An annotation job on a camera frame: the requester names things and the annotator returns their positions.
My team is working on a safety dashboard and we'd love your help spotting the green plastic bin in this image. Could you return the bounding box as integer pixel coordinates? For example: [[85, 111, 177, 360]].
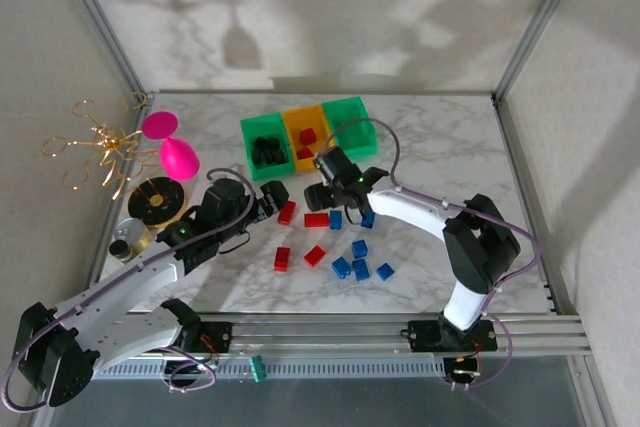
[[239, 113, 296, 182], [321, 96, 379, 161]]

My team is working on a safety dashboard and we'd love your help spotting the silver tin can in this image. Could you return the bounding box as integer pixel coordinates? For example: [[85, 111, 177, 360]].
[[113, 217, 152, 254]]

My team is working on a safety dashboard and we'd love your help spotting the yellow plastic bin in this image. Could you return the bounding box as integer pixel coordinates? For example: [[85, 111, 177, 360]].
[[282, 105, 337, 174]]

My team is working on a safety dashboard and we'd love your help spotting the small black lidded jar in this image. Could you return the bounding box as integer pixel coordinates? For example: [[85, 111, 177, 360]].
[[109, 241, 133, 265]]

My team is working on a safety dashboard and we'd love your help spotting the pink wine glass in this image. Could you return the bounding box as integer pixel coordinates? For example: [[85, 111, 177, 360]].
[[141, 110, 201, 183]]

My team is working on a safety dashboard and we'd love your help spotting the green terminal connector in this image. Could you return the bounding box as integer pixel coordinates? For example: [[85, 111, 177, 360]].
[[248, 355, 270, 384]]

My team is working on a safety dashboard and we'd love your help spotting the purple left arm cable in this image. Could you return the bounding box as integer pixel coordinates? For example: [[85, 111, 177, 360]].
[[2, 168, 254, 412]]

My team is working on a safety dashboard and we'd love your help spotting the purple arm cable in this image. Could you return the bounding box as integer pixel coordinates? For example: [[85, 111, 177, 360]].
[[317, 118, 544, 391], [2, 168, 254, 412]]

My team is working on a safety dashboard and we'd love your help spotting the gold wire glass rack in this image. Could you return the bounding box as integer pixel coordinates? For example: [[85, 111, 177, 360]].
[[42, 91, 189, 227]]

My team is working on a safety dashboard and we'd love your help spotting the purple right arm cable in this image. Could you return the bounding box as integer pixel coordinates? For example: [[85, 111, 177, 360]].
[[317, 118, 544, 391]]

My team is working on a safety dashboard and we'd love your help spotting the aluminium side rail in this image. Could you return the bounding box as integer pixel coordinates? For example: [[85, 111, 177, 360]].
[[87, 91, 152, 288], [493, 95, 567, 316]]

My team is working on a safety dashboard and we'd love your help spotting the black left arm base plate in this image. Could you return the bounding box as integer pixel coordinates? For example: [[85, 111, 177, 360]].
[[162, 321, 235, 354]]

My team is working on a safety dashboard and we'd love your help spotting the aluminium mounting rail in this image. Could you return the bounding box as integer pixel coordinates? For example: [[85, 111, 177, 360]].
[[94, 313, 592, 357]]

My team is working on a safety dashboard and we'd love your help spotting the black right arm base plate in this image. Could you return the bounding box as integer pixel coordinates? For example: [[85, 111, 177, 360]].
[[407, 319, 500, 352]]

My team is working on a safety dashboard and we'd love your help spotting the grey slotted cable duct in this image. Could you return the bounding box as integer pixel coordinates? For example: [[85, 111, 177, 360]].
[[92, 356, 449, 381]]

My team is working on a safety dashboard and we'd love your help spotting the aluminium frame post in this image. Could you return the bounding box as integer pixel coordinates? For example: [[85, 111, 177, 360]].
[[492, 0, 592, 101], [47, 0, 147, 98]]

